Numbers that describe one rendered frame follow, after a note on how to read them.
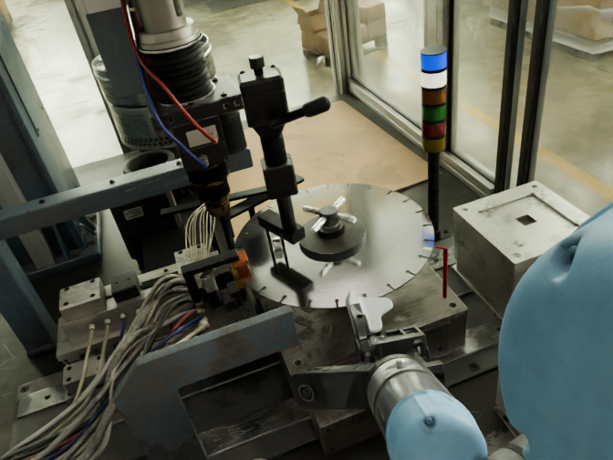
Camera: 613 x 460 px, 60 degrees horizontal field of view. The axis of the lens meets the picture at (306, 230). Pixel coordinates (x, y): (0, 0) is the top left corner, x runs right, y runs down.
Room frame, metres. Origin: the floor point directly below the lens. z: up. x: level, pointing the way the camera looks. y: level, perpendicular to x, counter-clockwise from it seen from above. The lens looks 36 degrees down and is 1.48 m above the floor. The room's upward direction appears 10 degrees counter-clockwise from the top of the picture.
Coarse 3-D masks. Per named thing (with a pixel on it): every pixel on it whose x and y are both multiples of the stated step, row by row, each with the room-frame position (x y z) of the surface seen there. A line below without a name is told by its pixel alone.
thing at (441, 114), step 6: (426, 108) 0.88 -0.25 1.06; (432, 108) 0.88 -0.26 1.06; (438, 108) 0.87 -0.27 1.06; (444, 108) 0.88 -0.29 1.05; (426, 114) 0.88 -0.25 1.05; (432, 114) 0.88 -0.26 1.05; (438, 114) 0.87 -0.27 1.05; (444, 114) 0.88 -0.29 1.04; (426, 120) 0.88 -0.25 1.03; (432, 120) 0.88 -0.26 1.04; (438, 120) 0.88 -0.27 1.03
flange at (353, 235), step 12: (324, 228) 0.69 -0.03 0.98; (336, 228) 0.68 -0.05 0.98; (348, 228) 0.70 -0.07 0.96; (360, 228) 0.69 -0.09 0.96; (300, 240) 0.69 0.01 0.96; (312, 240) 0.68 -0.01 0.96; (324, 240) 0.68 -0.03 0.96; (336, 240) 0.67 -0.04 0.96; (348, 240) 0.67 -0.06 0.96; (360, 240) 0.66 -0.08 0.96; (312, 252) 0.66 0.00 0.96; (324, 252) 0.65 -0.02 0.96; (336, 252) 0.64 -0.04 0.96; (348, 252) 0.65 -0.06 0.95
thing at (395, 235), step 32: (320, 192) 0.84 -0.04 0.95; (352, 192) 0.82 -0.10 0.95; (384, 192) 0.80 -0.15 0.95; (256, 224) 0.77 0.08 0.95; (384, 224) 0.71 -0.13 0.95; (416, 224) 0.69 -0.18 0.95; (256, 256) 0.68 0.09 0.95; (288, 256) 0.66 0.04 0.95; (352, 256) 0.64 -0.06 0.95; (384, 256) 0.62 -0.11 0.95; (416, 256) 0.61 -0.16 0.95; (256, 288) 0.60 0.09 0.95; (288, 288) 0.59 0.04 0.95; (320, 288) 0.58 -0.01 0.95; (352, 288) 0.57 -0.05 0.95; (384, 288) 0.55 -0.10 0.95
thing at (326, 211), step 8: (344, 200) 0.73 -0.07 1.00; (304, 208) 0.72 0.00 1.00; (312, 208) 0.72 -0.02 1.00; (320, 208) 0.70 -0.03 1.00; (328, 208) 0.70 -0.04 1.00; (336, 208) 0.70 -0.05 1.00; (320, 216) 0.69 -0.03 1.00; (328, 216) 0.68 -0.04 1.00; (336, 216) 0.68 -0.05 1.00; (344, 216) 0.68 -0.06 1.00; (352, 216) 0.67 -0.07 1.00; (320, 224) 0.67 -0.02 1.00; (328, 224) 0.68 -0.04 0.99; (336, 224) 0.69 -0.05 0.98; (312, 232) 0.66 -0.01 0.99
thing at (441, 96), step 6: (426, 90) 0.88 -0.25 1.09; (432, 90) 0.88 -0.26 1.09; (438, 90) 0.87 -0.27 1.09; (444, 90) 0.88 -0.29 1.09; (426, 96) 0.88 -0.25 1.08; (432, 96) 0.88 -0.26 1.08; (438, 96) 0.87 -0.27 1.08; (444, 96) 0.88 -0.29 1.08; (426, 102) 0.88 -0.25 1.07; (432, 102) 0.88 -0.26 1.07; (438, 102) 0.87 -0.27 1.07; (444, 102) 0.88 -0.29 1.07
